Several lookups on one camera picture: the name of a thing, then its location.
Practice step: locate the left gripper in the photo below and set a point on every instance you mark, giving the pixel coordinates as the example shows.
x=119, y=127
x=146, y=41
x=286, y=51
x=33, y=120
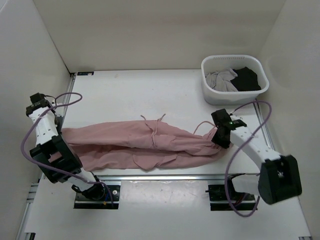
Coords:
x=59, y=118

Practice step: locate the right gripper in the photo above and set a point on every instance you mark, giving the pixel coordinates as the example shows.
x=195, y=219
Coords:
x=216, y=140

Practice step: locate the grey garment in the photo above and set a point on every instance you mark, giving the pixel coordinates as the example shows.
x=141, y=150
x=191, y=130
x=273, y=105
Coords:
x=221, y=80

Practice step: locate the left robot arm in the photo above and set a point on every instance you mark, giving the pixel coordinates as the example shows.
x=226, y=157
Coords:
x=53, y=155

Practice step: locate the white plastic basket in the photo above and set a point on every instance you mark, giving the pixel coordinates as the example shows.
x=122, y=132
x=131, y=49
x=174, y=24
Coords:
x=234, y=61

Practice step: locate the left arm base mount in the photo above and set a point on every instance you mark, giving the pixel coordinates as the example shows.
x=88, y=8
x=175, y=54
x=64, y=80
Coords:
x=108, y=201

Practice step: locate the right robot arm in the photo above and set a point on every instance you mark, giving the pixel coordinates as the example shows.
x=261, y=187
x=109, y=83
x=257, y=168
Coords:
x=278, y=178

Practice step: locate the black label strip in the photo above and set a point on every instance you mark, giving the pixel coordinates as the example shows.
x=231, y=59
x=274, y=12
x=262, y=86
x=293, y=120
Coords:
x=85, y=73

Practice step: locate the black garment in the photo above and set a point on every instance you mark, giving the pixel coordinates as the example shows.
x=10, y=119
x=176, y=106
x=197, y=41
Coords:
x=246, y=80

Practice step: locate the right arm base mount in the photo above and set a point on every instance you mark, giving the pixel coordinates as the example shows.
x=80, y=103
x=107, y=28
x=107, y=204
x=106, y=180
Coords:
x=218, y=200

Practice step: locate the pink trousers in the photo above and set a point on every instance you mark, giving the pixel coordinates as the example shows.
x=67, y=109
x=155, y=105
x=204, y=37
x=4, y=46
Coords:
x=141, y=144

